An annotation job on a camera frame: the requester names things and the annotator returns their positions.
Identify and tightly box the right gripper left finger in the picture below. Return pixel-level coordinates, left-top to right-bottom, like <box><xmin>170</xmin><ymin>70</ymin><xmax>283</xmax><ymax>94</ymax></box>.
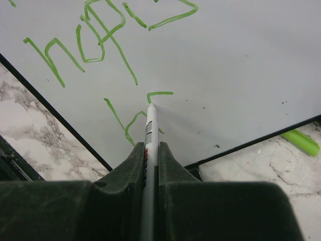
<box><xmin>1</xmin><ymin>143</ymin><xmax>144</xmax><ymax>240</ymax></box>

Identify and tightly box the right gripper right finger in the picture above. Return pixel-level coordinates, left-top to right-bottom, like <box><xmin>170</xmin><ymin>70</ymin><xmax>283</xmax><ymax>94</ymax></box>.
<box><xmin>157</xmin><ymin>142</ymin><xmax>303</xmax><ymax>240</ymax></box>

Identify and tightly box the white marker pen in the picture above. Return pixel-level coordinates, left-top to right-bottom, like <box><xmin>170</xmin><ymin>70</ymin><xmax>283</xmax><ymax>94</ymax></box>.
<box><xmin>140</xmin><ymin>103</ymin><xmax>159</xmax><ymax>240</ymax></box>

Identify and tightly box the green marker cap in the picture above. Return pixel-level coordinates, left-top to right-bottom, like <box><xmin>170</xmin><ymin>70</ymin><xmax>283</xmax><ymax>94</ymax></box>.
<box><xmin>281</xmin><ymin>130</ymin><xmax>320</xmax><ymax>157</ymax></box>

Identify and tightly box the white whiteboard black frame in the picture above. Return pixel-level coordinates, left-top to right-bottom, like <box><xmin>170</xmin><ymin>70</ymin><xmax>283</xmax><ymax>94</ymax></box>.
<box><xmin>1</xmin><ymin>1</ymin><xmax>320</xmax><ymax>169</ymax></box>

